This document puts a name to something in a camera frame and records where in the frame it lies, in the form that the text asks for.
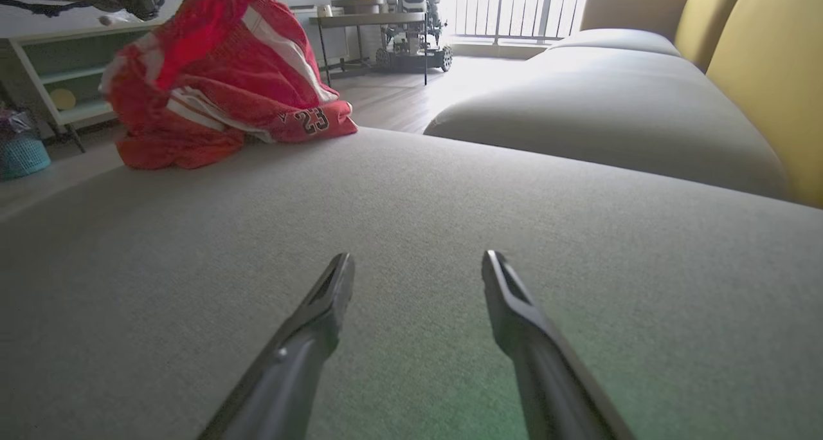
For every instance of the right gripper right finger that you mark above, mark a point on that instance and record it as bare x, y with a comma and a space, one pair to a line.
546, 369

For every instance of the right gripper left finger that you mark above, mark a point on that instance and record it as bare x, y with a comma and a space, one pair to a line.
302, 363

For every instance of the red shorts with white stripes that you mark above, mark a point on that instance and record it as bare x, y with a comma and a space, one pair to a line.
212, 60

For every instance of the white and green shelf unit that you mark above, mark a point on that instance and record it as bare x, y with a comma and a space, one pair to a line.
71, 54

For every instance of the yellow ball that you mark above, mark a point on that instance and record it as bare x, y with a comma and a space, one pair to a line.
62, 99

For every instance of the crumpled plastic bag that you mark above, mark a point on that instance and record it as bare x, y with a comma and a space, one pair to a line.
16, 123

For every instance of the large grey sofa seat cushion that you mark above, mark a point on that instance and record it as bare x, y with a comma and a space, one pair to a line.
450, 202

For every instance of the white cup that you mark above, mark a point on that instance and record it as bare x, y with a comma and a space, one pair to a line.
325, 11

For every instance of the teal woven basket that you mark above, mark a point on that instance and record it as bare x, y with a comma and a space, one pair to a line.
22, 157

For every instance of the dark round tray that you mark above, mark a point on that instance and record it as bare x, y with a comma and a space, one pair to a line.
358, 6

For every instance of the dark side table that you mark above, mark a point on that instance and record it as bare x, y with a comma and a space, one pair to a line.
373, 20

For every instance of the wheeled robot in background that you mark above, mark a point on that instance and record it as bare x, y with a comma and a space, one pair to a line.
415, 44

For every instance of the balcony window railing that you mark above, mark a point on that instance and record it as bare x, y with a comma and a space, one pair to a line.
514, 9

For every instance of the yellow sofa back cushion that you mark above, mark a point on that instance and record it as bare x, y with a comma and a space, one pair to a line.
710, 15
771, 73

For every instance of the beige sofa armrest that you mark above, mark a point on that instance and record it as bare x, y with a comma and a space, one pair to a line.
636, 2

